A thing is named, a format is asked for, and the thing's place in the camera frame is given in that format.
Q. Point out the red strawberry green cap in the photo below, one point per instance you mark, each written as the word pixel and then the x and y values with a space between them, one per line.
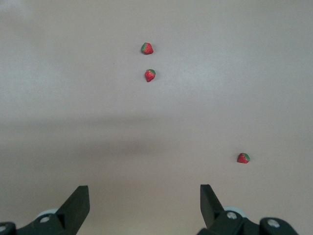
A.
pixel 149 75
pixel 147 48
pixel 243 158

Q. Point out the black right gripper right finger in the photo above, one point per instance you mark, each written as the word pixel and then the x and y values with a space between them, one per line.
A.
pixel 210 208

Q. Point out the brown table mat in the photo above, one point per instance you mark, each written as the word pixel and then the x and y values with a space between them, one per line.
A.
pixel 156 122

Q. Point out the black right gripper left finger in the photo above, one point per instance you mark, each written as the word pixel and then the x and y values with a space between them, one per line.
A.
pixel 75 208

